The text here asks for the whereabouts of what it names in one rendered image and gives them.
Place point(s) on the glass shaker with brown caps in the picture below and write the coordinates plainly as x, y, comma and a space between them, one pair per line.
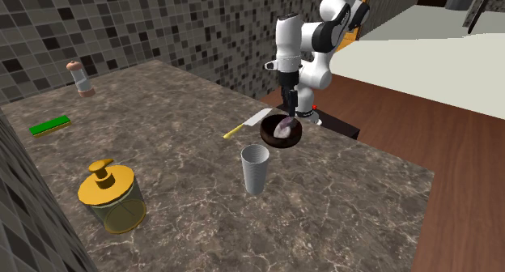
81, 78

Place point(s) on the grey ribbed cup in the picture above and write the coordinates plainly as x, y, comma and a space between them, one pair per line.
255, 172

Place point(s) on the yellow-lidded glass dispenser jar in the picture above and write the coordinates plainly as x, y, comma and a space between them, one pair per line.
106, 186

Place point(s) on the pale purple lump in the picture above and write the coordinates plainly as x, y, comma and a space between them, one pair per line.
283, 130

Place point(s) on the orange wooden door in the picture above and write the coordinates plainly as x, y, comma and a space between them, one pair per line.
349, 36

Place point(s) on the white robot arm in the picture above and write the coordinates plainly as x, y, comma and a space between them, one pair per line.
289, 38

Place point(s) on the dark robot stand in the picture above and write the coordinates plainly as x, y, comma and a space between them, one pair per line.
339, 126

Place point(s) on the green and yellow sponge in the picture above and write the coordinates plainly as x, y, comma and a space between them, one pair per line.
49, 126

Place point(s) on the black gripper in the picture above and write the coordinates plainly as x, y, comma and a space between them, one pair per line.
288, 81

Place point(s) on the dark brown bowl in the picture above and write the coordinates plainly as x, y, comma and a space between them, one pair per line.
281, 141

